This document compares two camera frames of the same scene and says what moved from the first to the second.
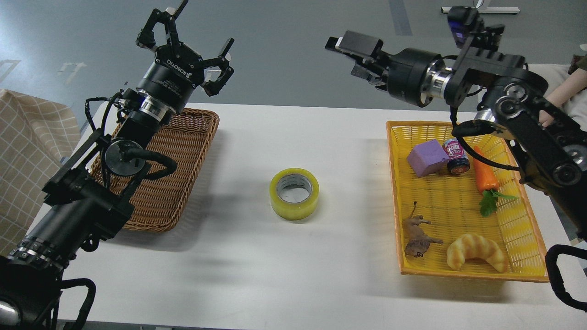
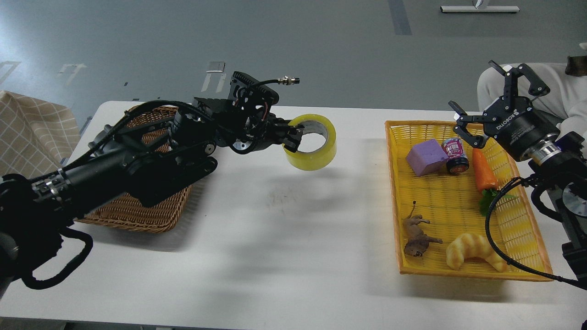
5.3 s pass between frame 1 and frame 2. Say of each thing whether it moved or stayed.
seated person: stayed
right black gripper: moved
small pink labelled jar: stayed
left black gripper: moved
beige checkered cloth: stayed
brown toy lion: stayed
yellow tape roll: moved
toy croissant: stayed
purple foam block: stayed
